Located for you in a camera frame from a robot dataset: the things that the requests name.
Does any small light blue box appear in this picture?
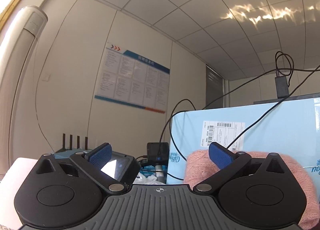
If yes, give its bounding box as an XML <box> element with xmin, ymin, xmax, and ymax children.
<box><xmin>167</xmin><ymin>98</ymin><xmax>319</xmax><ymax>187</ymax></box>

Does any black power adapter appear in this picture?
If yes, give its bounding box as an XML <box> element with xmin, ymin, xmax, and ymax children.
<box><xmin>274</xmin><ymin>76</ymin><xmax>289</xmax><ymax>99</ymax></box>

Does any small black display device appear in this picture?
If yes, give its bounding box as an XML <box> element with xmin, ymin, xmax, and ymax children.
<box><xmin>146</xmin><ymin>142</ymin><xmax>169</xmax><ymax>163</ymax></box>

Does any blue wall notice board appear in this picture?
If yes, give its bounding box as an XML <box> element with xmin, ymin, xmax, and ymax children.
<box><xmin>94</xmin><ymin>42</ymin><xmax>170</xmax><ymax>113</ymax></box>

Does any pink knitted sweater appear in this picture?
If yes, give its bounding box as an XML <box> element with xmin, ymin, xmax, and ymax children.
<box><xmin>183</xmin><ymin>150</ymin><xmax>319</xmax><ymax>229</ymax></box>

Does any white shipping label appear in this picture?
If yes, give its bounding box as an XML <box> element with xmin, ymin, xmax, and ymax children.
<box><xmin>200</xmin><ymin>121</ymin><xmax>246</xmax><ymax>148</ymax></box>

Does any black cable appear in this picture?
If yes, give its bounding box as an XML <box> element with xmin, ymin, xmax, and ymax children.
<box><xmin>158</xmin><ymin>50</ymin><xmax>320</xmax><ymax>183</ymax></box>

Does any black router with antennas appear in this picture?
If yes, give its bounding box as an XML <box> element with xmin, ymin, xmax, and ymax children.
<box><xmin>55</xmin><ymin>133</ymin><xmax>91</xmax><ymax>156</ymax></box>

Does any white standing air conditioner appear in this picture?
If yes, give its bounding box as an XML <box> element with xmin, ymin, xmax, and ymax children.
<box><xmin>1</xmin><ymin>6</ymin><xmax>48</xmax><ymax>125</ymax></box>

